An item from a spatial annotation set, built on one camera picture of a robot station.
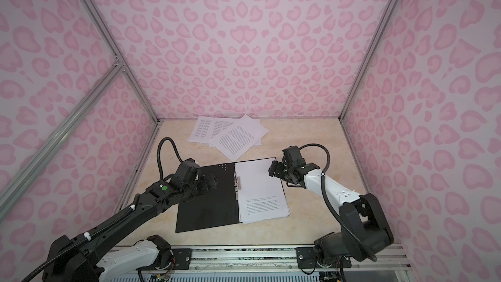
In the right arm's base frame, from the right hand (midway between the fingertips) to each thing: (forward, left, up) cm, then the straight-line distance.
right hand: (276, 171), depth 87 cm
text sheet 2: (+34, +40, -9) cm, 53 cm away
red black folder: (-13, +26, -10) cm, 31 cm away
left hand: (-7, +27, +3) cm, 29 cm away
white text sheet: (+26, +20, -9) cm, 34 cm away
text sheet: (-8, +7, -8) cm, 13 cm away
